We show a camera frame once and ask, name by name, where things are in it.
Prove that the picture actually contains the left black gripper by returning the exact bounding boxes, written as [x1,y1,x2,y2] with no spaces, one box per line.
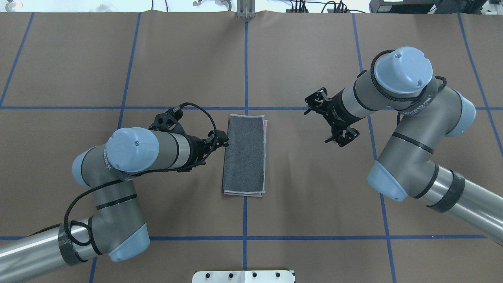
[187,131,229,169]

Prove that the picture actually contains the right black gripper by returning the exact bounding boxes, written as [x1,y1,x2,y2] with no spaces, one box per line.
[303,94,352,144]

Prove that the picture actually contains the pink towel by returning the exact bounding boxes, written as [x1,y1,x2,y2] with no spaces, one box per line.
[222,114,268,197]

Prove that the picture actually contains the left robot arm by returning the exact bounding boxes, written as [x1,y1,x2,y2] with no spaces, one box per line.
[1,127,228,283]

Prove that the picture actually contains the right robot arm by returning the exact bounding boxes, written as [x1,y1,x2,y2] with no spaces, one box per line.
[305,46,502,245]

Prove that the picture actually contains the black box with label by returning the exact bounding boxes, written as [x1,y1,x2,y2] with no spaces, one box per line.
[369,0,435,14]

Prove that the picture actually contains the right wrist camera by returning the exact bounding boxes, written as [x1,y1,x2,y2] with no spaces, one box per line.
[304,87,332,105]

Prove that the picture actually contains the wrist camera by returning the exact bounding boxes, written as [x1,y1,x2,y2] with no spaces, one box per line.
[304,87,332,105]
[149,107,183,133]

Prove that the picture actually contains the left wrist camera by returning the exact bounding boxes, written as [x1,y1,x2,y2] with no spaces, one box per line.
[149,107,183,133]

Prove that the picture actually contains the aluminium frame post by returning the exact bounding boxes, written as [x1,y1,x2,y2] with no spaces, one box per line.
[237,0,256,19]

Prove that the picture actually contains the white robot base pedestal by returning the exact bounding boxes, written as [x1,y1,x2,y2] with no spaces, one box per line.
[192,270,296,283]

